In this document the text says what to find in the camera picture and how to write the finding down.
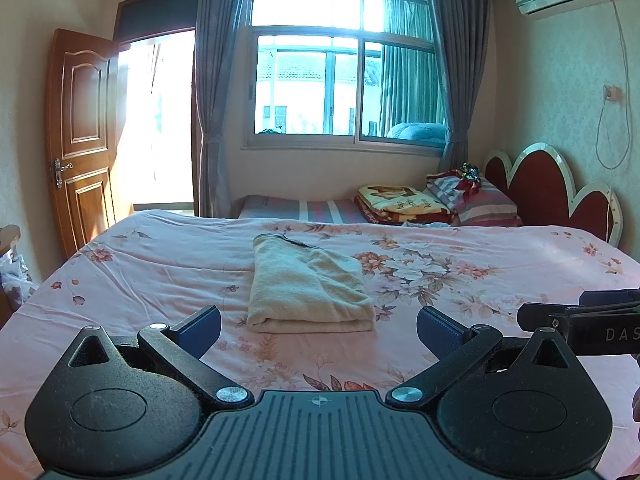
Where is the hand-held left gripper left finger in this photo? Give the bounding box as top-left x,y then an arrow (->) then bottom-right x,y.
66,305 -> 254,407

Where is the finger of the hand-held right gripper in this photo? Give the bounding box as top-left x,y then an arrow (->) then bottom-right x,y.
580,287 -> 640,307
517,301 -> 584,332

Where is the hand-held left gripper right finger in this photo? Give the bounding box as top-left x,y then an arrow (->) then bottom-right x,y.
386,305 -> 577,407

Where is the cream knit sweater striped trim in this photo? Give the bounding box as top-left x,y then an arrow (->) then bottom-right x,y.
246,232 -> 377,334

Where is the pink floral bed sheet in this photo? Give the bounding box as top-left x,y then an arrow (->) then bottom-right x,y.
0,209 -> 640,480

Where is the red scalloped headboard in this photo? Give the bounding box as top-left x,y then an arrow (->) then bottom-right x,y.
482,143 -> 624,249

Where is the striped pillow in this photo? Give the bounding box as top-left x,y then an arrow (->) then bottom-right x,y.
425,170 -> 524,229

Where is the folded printed blanket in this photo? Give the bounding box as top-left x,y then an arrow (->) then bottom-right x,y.
354,184 -> 457,226

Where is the red patterned cloth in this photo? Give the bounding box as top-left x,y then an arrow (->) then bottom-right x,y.
451,162 -> 484,197

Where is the striped mattress sheet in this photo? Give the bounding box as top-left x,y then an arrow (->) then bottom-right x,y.
237,194 -> 367,225

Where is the white plastic bag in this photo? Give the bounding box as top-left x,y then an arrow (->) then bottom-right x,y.
0,251 -> 42,307

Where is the blue quilt outside window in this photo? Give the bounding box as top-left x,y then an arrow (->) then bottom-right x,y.
387,121 -> 447,144

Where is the wooden chair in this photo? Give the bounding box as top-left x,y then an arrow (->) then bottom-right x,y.
0,224 -> 24,262

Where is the brown wooden door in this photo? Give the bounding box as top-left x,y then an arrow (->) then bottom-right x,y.
47,28 -> 122,262

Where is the grey curtain beside door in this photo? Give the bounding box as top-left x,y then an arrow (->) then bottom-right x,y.
192,0 -> 252,219

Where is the grey balcony curtain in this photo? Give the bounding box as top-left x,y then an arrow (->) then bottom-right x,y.
379,0 -> 447,137

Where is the sliding glass window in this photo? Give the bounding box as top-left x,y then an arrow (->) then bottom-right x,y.
242,0 -> 449,152

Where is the white hanging cable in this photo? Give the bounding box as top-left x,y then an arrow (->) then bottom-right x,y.
594,0 -> 632,172

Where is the metal door handle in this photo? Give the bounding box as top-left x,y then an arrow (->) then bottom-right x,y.
53,158 -> 74,189

